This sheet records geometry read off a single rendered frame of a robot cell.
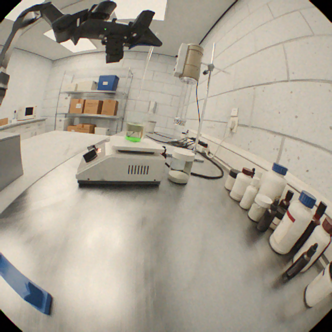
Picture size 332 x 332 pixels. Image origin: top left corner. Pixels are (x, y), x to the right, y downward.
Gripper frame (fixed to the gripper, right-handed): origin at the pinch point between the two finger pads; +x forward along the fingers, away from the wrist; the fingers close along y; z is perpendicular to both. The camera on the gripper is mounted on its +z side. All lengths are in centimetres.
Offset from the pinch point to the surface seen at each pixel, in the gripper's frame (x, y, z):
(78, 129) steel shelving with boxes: -18, -235, 61
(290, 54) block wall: 41, 26, -24
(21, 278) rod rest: -20.8, 25.5, 34.0
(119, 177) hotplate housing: -1.9, 5.3, 33.0
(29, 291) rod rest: -18.4, 27.5, 32.0
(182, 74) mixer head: 29.2, -23.9, -4.2
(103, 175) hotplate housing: -5.4, 4.7, 32.8
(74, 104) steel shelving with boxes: -35, -247, 14
